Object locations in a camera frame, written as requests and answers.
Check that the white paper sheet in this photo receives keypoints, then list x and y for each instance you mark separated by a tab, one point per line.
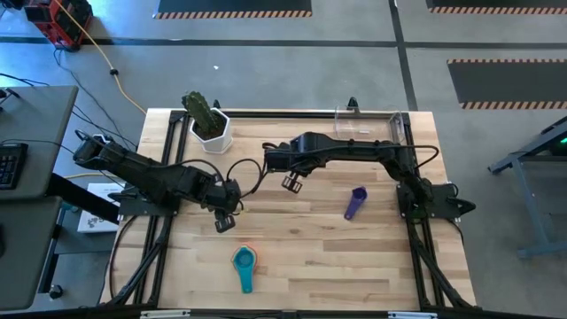
95	221

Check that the black aluminium table frame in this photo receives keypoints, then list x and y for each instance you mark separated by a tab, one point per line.
283	114

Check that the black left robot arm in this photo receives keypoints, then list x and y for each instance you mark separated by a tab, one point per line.
146	173

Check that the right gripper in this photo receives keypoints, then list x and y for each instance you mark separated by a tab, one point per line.
285	160

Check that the red tool cart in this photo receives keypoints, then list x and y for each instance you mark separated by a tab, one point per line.
62	22

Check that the grey desk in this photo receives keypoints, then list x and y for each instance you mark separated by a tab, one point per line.
22	252
40	119

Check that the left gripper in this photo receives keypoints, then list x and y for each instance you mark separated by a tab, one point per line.
221	192

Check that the black hazard-striped floor mat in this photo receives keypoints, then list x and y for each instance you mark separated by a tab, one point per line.
509	82
496	4
230	6

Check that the clear plastic basket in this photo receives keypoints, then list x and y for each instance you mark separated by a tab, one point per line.
354	128

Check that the green cactus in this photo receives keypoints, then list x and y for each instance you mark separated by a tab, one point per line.
199	111

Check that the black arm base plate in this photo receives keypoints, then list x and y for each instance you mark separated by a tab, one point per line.
142	208
447	201

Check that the black keyboard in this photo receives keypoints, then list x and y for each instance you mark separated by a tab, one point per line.
11	166

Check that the teal measuring cup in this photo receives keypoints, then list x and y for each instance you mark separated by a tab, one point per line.
244	266

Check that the blue-grey table stand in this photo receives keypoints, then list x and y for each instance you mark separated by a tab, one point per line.
529	199

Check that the purple measuring cup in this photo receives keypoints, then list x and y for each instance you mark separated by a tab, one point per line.
355	202

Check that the white planter pot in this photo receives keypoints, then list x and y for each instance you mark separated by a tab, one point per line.
221	142

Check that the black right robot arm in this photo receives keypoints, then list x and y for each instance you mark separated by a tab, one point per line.
363	148

